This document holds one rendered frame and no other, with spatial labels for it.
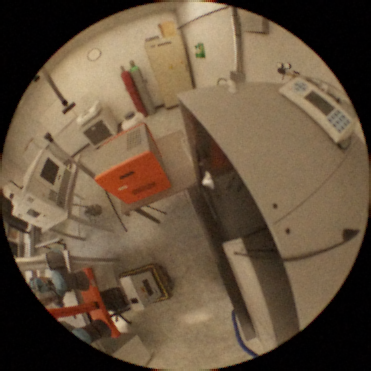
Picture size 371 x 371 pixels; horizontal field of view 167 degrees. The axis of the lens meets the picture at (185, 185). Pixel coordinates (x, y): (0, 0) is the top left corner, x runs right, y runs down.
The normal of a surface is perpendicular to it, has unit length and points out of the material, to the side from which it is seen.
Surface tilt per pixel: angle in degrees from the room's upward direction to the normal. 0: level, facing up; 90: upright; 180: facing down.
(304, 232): 0
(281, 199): 0
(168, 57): 90
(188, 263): 0
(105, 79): 90
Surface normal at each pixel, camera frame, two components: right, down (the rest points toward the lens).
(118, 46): 0.32, 0.81
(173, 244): -0.18, -0.46
